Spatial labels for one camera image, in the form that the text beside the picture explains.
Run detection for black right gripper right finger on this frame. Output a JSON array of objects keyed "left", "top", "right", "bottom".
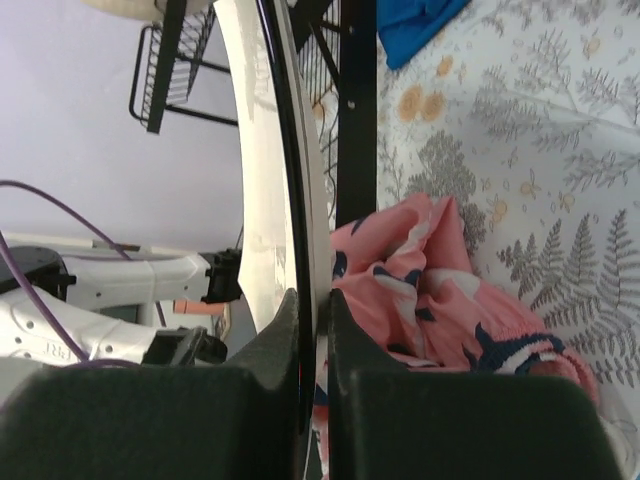
[{"left": 328, "top": 290, "right": 620, "bottom": 480}]

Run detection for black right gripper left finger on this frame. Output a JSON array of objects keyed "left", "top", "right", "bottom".
[{"left": 1, "top": 291, "right": 300, "bottom": 479}]

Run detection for white square plate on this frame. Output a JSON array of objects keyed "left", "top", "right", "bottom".
[{"left": 215, "top": 1, "right": 331, "bottom": 479}]

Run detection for cream round plate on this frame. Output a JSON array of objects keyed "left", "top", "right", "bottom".
[{"left": 82, "top": 0, "right": 213, "bottom": 23}]

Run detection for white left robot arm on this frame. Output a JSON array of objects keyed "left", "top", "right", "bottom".
[{"left": 1, "top": 241, "right": 241, "bottom": 367}]

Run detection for pink navy patterned shorts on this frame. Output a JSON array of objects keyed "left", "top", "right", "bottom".
[{"left": 314, "top": 194, "right": 599, "bottom": 479}]

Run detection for floral table mat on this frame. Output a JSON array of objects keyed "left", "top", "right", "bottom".
[{"left": 332, "top": 1, "right": 639, "bottom": 479}]

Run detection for blue and orange cloth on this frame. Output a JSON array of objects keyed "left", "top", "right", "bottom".
[{"left": 376, "top": 0, "right": 470, "bottom": 70}]

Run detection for black wire dish rack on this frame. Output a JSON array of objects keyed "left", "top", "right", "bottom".
[{"left": 128, "top": 1, "right": 377, "bottom": 226}]

